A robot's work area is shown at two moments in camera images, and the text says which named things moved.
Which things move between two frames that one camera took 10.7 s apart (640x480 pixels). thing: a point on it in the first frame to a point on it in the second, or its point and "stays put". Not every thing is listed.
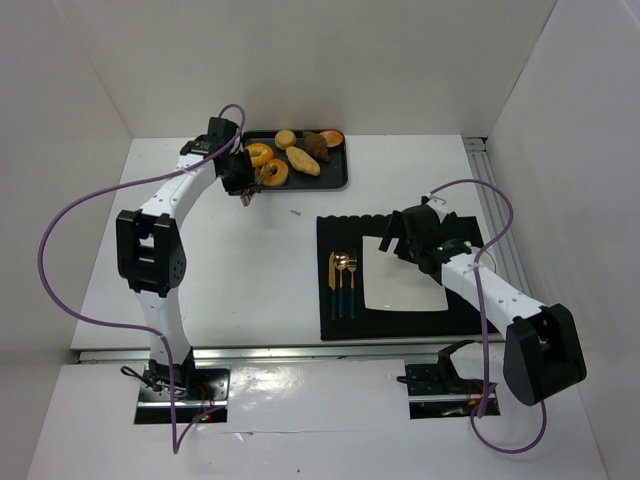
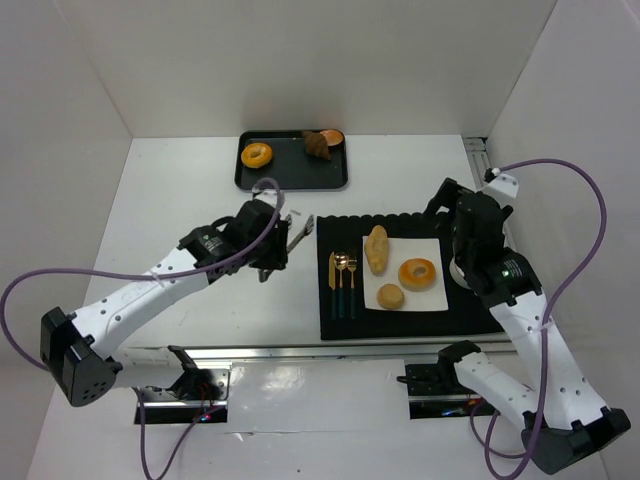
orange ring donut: (280, 177) to (417, 274)
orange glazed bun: (333, 138) stays put
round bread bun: (284, 139) to (390, 296)
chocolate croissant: (316, 145) stays put
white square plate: (394, 283) stays put
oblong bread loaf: (302, 161) to (376, 250)
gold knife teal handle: (332, 282) stays put
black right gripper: (401, 239) to (447, 195)
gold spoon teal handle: (341, 262) stays put
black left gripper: (242, 183) to (279, 242)
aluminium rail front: (297, 355) stays put
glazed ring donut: (260, 154) stays put
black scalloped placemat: (341, 275) stays put
